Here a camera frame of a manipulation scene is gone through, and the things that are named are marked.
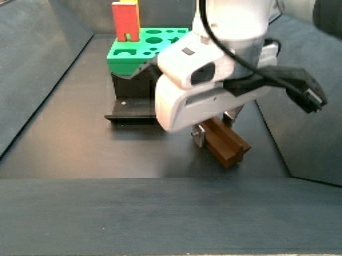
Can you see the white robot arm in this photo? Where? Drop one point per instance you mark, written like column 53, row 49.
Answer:
column 238, row 22

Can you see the black L-shaped fixture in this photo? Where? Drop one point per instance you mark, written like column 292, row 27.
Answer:
column 134, row 106

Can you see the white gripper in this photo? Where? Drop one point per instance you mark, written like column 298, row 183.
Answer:
column 202, row 84

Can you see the green shape sorter block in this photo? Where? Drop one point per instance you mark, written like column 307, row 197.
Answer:
column 127, row 55

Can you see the yellow block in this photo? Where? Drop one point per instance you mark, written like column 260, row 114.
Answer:
column 130, row 1

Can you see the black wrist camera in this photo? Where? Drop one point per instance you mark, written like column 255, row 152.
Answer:
column 301, row 86

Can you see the red arch block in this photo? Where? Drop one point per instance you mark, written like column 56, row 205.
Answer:
column 125, row 21

